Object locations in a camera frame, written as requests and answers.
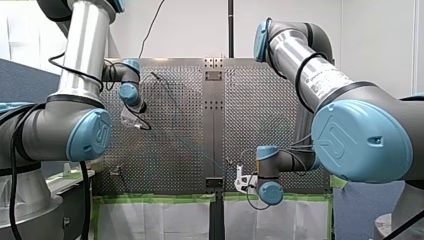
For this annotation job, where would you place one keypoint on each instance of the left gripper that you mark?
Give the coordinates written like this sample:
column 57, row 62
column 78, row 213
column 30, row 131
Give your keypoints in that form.
column 141, row 107

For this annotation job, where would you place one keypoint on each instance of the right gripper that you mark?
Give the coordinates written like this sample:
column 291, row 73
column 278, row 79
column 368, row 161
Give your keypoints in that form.
column 250, row 185

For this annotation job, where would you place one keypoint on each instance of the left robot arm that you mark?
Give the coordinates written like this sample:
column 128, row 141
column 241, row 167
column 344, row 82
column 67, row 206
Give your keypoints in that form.
column 83, row 50

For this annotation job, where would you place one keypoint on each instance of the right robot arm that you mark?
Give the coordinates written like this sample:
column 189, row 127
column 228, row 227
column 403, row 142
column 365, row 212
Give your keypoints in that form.
column 360, row 140

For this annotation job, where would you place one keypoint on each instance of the connector holder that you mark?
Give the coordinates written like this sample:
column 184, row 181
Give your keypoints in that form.
column 115, row 171

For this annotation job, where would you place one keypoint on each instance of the grey side table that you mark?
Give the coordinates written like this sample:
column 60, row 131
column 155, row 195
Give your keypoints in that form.
column 71, row 200

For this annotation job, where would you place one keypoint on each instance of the grey board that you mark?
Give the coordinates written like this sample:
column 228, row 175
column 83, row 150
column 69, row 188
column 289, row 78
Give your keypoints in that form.
column 363, row 213

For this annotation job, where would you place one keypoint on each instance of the black pole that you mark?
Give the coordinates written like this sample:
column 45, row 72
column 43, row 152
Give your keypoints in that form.
column 230, row 30

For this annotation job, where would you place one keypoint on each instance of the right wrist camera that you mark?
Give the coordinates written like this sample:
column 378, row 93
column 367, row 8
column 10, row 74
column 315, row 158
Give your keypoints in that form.
column 240, row 180

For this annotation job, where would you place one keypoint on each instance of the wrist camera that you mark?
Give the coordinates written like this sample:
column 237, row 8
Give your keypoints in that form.
column 240, row 180
column 129, row 117

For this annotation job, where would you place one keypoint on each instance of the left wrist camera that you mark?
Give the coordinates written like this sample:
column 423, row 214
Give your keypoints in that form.
column 129, row 117

